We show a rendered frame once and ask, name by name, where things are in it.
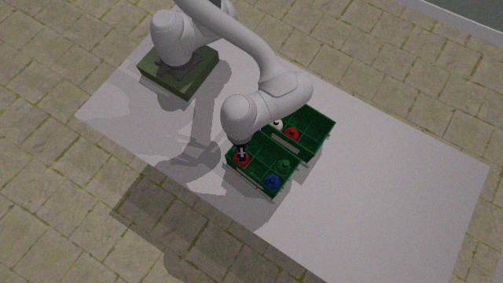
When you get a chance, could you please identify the blue bottle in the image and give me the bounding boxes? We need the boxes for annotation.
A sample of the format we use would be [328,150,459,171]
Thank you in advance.
[263,174,281,192]

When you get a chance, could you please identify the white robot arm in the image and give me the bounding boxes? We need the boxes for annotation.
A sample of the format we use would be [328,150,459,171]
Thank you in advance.
[150,0,314,145]

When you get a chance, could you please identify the green bottle crate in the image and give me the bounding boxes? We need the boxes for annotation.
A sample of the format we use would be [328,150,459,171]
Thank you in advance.
[227,130,302,199]
[261,104,336,163]

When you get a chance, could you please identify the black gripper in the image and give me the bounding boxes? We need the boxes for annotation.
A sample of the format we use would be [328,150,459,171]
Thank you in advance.
[234,143,247,162]

